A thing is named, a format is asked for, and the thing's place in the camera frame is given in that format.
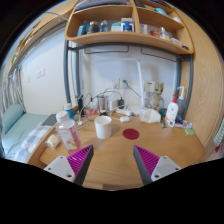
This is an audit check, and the bed with checked blanket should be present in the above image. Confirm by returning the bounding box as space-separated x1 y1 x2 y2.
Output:
0 111 51 163

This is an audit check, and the white lotion pump bottle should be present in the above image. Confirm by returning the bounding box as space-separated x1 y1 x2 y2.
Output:
165 95 179 127

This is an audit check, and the wooden wall shelf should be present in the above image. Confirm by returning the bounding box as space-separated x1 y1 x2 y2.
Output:
65 0 194 55

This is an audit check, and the white desk lamp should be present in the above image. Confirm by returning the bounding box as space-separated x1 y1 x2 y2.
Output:
115 58 144 108

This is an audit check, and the green sticky note pad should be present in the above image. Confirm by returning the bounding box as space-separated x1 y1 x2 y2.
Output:
185 128 196 135

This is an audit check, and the clear plastic water bottle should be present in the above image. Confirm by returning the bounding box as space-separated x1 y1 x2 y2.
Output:
56 111 81 150

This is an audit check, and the white tissue pack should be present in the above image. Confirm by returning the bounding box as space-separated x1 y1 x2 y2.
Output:
140 108 161 123

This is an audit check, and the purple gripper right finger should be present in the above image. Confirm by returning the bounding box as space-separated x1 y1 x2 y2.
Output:
133 145 180 185

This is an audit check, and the dark red round coaster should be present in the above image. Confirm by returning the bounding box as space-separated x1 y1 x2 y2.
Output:
123 128 139 140

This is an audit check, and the small white round object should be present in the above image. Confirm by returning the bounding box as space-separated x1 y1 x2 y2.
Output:
46 134 60 150

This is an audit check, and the teal pillow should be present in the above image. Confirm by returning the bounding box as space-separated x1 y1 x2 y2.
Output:
2 104 24 133

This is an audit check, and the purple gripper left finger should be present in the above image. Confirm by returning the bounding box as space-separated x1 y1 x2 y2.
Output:
45 145 94 186

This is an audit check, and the blue spray bottle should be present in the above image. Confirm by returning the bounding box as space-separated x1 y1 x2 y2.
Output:
177 86 185 117

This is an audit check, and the white ceramic mug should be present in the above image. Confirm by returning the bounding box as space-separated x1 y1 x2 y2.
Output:
94 116 112 139

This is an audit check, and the grey metal bed frame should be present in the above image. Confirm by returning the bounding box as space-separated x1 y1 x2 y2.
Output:
62 39 194 119

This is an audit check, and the silver metal cup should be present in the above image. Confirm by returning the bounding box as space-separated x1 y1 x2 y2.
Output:
98 96 106 112

